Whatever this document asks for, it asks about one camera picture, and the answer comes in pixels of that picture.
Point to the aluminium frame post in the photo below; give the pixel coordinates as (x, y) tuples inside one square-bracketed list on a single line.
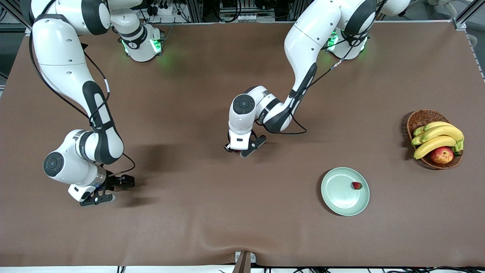
[(466, 15)]

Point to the white power strip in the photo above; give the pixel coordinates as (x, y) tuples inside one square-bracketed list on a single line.
[(165, 10)]

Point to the brown wicker basket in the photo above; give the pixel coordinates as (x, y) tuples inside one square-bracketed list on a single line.
[(424, 116)]

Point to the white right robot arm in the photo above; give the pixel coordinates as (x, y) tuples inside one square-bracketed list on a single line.
[(60, 53)]

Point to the metal table clamp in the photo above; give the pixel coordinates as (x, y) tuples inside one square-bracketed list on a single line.
[(244, 265)]

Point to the white terminal block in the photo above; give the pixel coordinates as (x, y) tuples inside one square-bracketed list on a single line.
[(248, 18)]

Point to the pale green plate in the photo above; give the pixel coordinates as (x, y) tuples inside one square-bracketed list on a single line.
[(341, 197)]

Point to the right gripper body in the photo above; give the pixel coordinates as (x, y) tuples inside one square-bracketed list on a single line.
[(112, 182)]

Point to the yellow banana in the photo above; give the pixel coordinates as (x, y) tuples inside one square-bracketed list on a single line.
[(437, 124), (416, 140), (434, 146), (443, 132)]

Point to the red apple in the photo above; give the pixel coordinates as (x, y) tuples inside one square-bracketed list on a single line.
[(441, 155)]

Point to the red strawberry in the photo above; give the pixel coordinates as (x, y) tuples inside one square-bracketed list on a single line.
[(356, 185)]

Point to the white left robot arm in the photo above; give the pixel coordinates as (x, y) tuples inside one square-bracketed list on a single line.
[(310, 38)]

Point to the brown table cloth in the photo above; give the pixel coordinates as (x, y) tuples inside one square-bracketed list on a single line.
[(189, 220)]

